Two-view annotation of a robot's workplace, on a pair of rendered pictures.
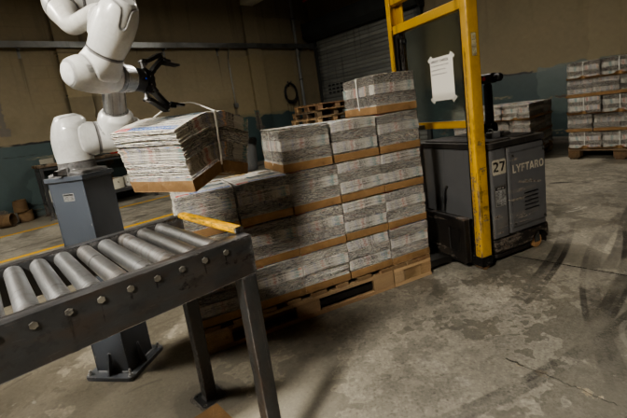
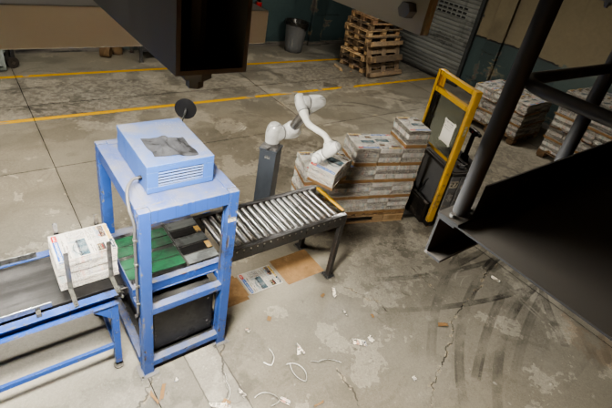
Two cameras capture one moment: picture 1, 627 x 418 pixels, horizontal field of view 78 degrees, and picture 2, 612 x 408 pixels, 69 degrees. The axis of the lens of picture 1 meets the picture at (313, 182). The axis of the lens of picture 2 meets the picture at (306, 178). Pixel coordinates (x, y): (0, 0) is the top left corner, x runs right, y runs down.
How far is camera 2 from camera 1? 3.27 m
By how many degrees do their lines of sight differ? 21
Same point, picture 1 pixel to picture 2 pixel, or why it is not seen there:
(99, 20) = (330, 151)
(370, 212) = (383, 188)
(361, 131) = (394, 154)
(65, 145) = (273, 137)
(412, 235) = (399, 201)
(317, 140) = (372, 155)
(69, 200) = (267, 158)
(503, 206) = (448, 202)
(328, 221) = (363, 188)
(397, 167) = (404, 172)
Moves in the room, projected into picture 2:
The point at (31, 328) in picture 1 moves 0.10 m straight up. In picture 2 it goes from (300, 232) to (302, 223)
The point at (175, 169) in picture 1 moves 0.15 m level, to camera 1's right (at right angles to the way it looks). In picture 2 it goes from (328, 182) to (342, 185)
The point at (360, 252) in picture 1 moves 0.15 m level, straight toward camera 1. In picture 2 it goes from (372, 204) to (372, 210)
